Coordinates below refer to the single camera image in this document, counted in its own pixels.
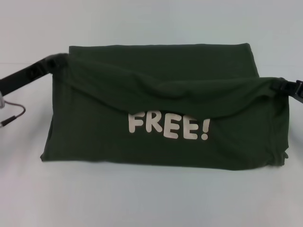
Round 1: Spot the left arm cable with connector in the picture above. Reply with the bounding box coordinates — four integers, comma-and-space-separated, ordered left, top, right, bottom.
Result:
0, 105, 27, 129

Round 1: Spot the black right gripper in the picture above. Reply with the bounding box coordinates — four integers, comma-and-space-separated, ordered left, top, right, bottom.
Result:
269, 78, 303, 105

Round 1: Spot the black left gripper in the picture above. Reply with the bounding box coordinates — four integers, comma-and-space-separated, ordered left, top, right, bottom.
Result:
0, 52, 69, 96

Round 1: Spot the dark green t-shirt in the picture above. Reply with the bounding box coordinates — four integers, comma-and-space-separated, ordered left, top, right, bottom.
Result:
39, 42, 290, 171

